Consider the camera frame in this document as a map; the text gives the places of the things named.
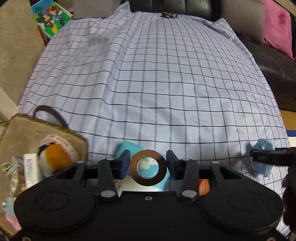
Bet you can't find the blue grid checked tablecloth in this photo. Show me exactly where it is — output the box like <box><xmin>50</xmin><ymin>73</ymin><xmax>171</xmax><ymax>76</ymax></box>
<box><xmin>17</xmin><ymin>2</ymin><xmax>291</xmax><ymax>237</ymax></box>

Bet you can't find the white pocket tissue pack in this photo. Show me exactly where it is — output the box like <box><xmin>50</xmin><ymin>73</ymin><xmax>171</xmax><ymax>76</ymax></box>
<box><xmin>23</xmin><ymin>153</ymin><xmax>43</xmax><ymax>189</ymax></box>

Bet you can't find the cartoon picture book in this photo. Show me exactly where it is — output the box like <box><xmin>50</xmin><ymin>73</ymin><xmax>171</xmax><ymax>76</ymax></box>
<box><xmin>31</xmin><ymin>0</ymin><xmax>73</xmax><ymax>39</ymax></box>

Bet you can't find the red biscuit can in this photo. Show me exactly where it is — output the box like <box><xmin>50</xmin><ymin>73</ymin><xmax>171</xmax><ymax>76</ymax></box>
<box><xmin>199</xmin><ymin>179</ymin><xmax>210</xmax><ymax>196</ymax></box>

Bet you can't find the light blue face mask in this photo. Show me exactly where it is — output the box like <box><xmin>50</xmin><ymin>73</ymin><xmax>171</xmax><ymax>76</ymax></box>
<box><xmin>250</xmin><ymin>138</ymin><xmax>275</xmax><ymax>178</ymax></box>

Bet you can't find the grey cardboard box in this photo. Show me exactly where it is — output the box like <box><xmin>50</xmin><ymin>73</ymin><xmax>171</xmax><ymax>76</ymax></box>
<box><xmin>73</xmin><ymin>0</ymin><xmax>121</xmax><ymax>19</ymax></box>

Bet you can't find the fabric-lined woven basket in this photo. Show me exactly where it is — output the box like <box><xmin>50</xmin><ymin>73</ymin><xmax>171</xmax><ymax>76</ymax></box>
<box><xmin>1</xmin><ymin>105</ymin><xmax>88</xmax><ymax>235</ymax></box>

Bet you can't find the brown tape roll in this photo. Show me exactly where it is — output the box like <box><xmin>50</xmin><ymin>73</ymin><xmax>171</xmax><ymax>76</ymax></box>
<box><xmin>129</xmin><ymin>150</ymin><xmax>167</xmax><ymax>186</ymax></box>

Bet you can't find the pink cushion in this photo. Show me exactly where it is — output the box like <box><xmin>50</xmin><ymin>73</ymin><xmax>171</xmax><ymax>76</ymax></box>
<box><xmin>260</xmin><ymin>0</ymin><xmax>293</xmax><ymax>59</ymax></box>

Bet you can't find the pink drawstring pouch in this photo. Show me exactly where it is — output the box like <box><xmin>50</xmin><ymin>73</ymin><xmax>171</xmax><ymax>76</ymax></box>
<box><xmin>5</xmin><ymin>214</ymin><xmax>22</xmax><ymax>231</ymax></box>

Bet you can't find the dark red gloved hand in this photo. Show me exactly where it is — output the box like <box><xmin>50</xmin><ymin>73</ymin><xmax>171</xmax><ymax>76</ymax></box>
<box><xmin>282</xmin><ymin>172</ymin><xmax>295</xmax><ymax>233</ymax></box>

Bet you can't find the small dark patterned hair clip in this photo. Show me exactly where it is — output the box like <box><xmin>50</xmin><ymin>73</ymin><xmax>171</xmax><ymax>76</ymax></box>
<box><xmin>161</xmin><ymin>12</ymin><xmax>178</xmax><ymax>19</ymax></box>

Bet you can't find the grey cushion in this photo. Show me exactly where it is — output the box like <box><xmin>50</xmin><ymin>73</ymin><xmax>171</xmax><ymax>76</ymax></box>
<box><xmin>221</xmin><ymin>0</ymin><xmax>265</xmax><ymax>44</ymax></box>

